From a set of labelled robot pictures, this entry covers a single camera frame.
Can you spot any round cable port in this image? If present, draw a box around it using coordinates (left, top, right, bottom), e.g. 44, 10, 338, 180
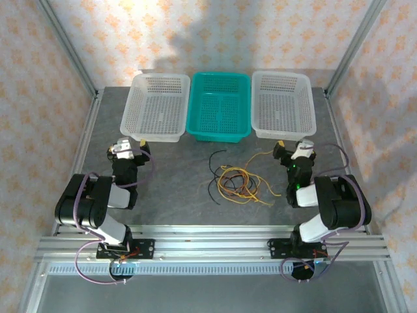
291, 259, 322, 282
109, 260, 135, 282

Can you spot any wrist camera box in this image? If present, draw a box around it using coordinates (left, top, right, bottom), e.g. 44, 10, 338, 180
111, 137, 136, 160
291, 138, 316, 160

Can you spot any aluminium side rail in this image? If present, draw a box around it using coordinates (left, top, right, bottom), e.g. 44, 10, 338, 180
324, 87, 372, 235
51, 89, 104, 235

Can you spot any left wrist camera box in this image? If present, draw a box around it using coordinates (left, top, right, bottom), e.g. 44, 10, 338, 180
111, 137, 136, 160

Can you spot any white plastic mesh basket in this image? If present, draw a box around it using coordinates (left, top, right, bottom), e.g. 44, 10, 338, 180
250, 70, 317, 142
119, 73, 192, 143

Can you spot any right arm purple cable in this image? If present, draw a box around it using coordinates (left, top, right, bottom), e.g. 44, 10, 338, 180
280, 143, 366, 284

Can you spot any long black cable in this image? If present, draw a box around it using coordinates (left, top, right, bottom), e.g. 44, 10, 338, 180
207, 169, 258, 206

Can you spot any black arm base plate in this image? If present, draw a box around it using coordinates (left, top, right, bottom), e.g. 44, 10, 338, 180
266, 239, 328, 260
96, 239, 156, 261

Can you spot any teal plastic mesh basket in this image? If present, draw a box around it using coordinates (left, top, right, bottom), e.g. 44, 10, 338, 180
185, 71, 252, 143

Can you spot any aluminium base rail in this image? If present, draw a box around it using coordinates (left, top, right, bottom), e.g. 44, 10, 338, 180
37, 224, 391, 265

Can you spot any yellow cable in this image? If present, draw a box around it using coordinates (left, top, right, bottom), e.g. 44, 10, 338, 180
220, 150, 282, 207

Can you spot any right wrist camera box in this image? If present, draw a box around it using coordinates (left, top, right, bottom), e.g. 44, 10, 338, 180
291, 138, 316, 160

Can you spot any aluminium frame post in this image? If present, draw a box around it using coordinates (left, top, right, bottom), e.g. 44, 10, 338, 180
35, 0, 100, 98
324, 0, 389, 98

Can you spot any slotted grey cable duct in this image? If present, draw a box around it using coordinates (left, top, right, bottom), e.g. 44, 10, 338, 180
48, 262, 379, 275

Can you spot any orange cable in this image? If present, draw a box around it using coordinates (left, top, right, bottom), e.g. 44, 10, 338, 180
217, 165, 261, 200

